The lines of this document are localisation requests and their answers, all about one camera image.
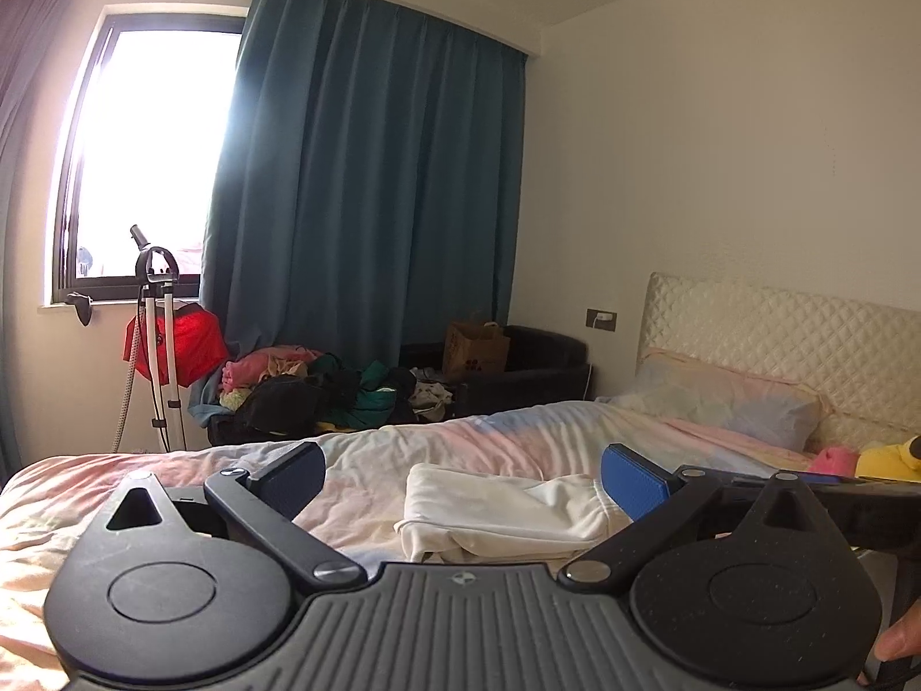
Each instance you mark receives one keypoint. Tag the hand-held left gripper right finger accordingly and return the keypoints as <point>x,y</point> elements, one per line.
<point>633,482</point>

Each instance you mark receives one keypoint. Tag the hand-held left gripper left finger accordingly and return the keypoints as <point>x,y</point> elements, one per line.
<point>291,476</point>

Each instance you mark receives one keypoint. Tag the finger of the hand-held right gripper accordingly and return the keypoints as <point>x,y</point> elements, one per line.
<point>824,479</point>

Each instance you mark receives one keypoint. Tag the cream garment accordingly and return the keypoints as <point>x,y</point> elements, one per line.
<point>489,511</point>

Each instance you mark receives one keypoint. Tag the person's right hand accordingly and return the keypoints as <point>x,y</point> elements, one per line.
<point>903,640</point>

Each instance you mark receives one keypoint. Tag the pink plush toy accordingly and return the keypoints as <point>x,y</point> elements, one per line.
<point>835,461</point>

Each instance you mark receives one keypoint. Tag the black cloth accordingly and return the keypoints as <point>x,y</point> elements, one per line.
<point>280,399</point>

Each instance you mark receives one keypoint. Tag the blue cloth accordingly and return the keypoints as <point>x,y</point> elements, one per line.
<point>205,403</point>

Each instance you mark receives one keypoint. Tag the green cloth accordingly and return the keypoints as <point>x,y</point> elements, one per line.
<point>374,396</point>

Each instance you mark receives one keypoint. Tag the pastel pillow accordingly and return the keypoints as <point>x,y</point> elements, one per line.
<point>734,403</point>

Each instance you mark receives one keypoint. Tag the dark sofa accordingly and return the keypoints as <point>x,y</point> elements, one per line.
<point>547,367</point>

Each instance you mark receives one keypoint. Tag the cream quilted headboard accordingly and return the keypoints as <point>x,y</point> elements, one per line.
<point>791,331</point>

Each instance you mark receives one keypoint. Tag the white patterned cloth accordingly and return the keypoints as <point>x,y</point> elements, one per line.
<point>432,394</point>

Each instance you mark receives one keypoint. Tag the red bag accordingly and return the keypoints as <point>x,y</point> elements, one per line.
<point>196,342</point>

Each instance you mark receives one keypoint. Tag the bed with pastel blanket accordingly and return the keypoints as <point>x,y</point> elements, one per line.
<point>468,439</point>

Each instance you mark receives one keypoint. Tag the garment steamer stand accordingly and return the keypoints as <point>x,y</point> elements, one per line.
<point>173,345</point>

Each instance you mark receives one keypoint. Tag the brown paper bag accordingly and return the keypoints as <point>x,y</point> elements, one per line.
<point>475,349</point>

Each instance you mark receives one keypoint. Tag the wide teal curtain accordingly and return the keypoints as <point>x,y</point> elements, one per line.
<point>360,194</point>

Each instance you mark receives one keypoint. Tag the dark framed window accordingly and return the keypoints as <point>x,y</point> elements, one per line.
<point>144,144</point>

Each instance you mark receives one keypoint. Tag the narrow teal curtain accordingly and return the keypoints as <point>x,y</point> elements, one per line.
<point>21,122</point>

